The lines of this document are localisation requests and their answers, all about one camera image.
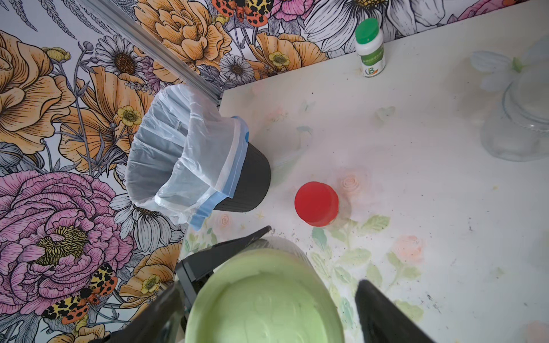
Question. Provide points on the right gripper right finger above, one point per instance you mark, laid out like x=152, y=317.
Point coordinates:
x=381, y=321

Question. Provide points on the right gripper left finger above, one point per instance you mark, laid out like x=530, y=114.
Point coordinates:
x=159, y=322

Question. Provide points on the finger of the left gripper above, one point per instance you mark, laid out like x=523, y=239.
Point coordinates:
x=194, y=271

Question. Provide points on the green-lid peanut jar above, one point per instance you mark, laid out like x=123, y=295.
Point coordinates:
x=518, y=129
x=270, y=292

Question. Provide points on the black trash bin with liner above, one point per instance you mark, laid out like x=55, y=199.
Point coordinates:
x=187, y=160

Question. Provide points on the red-lid peanut jar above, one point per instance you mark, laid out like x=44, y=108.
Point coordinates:
x=319, y=205

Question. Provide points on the small green-cap white bottle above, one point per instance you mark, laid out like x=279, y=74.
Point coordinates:
x=369, y=45

